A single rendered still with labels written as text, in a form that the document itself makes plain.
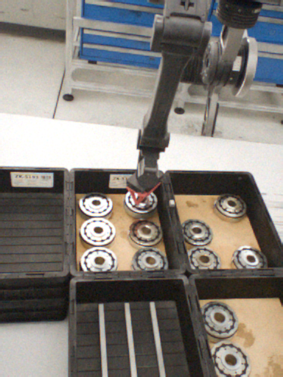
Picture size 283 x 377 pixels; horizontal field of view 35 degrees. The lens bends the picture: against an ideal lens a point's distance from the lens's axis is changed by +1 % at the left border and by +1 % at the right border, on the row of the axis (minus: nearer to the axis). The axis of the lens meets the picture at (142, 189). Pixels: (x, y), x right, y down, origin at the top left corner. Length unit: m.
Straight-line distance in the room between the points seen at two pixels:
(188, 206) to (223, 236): 0.16
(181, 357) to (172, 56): 0.71
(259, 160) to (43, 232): 1.02
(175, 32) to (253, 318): 0.77
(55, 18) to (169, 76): 3.13
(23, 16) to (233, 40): 2.79
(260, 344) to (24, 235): 0.71
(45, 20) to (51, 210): 2.84
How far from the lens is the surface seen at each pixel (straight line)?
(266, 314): 1.30
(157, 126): 1.12
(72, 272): 1.14
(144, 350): 1.16
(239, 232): 1.45
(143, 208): 1.36
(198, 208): 1.47
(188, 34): 0.89
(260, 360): 1.23
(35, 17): 4.08
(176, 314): 1.22
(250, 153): 1.99
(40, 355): 1.29
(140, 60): 3.18
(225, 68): 1.56
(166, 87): 1.00
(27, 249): 1.31
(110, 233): 1.31
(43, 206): 1.41
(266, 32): 3.19
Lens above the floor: 1.86
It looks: 44 degrees down
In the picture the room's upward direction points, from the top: 11 degrees clockwise
